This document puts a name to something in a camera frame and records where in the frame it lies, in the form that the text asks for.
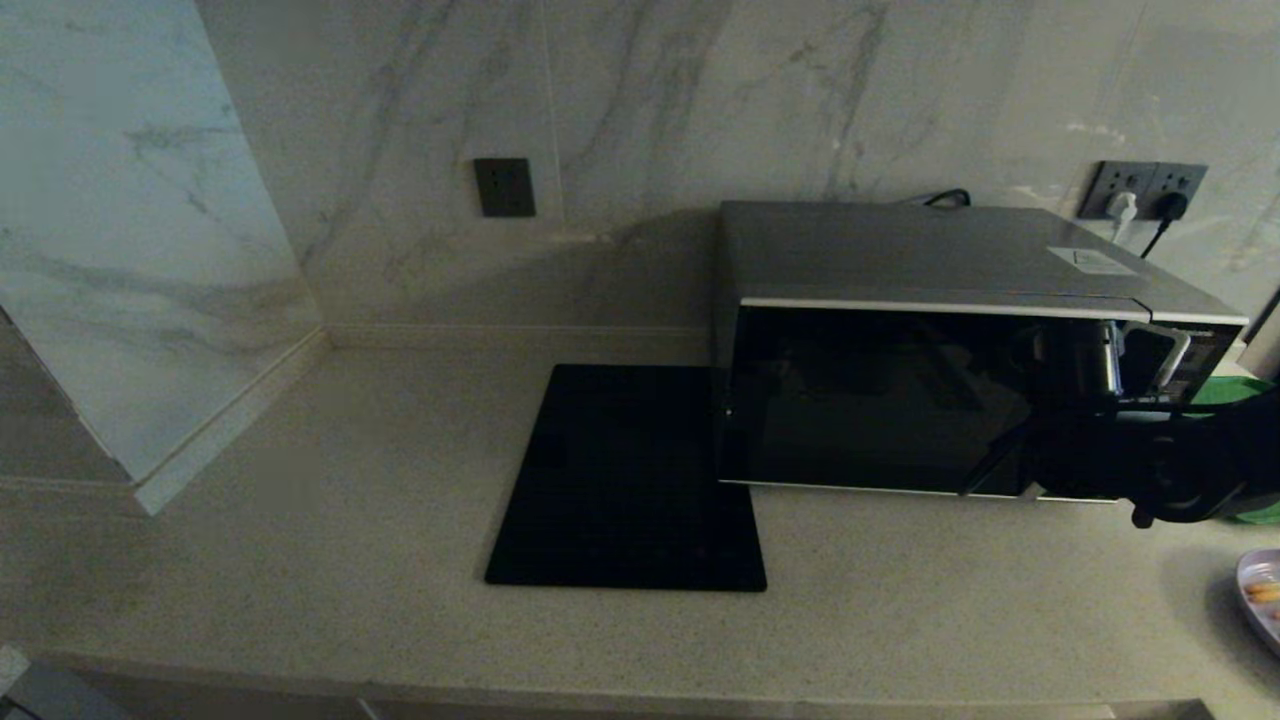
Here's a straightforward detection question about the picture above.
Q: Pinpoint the white power cable with plug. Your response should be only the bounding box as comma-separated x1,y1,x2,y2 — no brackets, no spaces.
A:
1107,192,1141,247

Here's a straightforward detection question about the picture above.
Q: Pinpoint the black power cord with plug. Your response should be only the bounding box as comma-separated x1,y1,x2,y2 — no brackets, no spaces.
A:
895,188,1191,261

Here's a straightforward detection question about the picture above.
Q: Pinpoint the silver microwave oven housing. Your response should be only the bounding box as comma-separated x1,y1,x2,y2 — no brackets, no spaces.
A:
715,200,1251,501

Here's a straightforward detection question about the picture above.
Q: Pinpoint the purple round plate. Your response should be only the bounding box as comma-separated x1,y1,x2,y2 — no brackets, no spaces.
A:
1237,548,1280,657

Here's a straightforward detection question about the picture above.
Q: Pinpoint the black glass microwave door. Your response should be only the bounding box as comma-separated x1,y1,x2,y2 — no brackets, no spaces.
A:
718,298,1129,501

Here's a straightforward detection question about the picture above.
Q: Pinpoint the black glass induction cooktop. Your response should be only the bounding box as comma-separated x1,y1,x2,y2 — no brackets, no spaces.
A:
484,364,768,593

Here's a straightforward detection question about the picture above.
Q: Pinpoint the white cabinet door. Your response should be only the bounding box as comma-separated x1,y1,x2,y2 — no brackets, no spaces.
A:
0,660,131,720

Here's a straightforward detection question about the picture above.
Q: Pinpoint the green plastic tray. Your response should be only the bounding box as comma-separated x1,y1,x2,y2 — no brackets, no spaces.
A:
1190,375,1280,526

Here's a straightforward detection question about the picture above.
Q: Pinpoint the dark grey wall socket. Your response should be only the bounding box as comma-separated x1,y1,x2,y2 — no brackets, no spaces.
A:
1146,163,1209,223
1078,160,1151,223
474,158,537,219

